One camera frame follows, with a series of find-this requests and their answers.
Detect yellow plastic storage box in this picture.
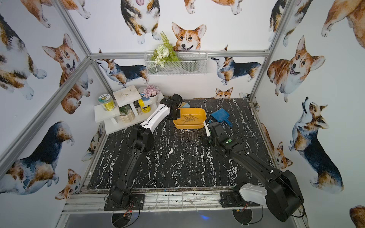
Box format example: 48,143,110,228
173,108,207,130

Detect nails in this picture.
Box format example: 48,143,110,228
181,114,199,125

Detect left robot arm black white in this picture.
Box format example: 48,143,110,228
104,94,183,211

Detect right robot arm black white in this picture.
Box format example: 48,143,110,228
201,122,304,222

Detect blue plastic dustpan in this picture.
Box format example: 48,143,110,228
211,108,233,127

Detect pink flowers in white pot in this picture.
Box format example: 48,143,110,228
144,85,161,102

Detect yellow bottle with blue cap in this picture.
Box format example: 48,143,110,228
138,92,151,113

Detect white tiered display shelf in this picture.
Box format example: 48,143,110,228
94,85,163,135

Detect small green plant woven pot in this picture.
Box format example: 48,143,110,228
119,104,135,123

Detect artificial green white flower bouquet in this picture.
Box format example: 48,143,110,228
150,31,181,67

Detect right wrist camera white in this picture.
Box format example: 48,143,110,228
203,122,211,137

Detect white wire wall basket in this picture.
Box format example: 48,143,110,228
144,51,208,76

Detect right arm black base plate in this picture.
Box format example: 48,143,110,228
219,192,260,208

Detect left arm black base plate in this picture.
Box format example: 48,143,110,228
104,194,145,211

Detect aluminium front rail frame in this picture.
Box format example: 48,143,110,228
61,188,300,215

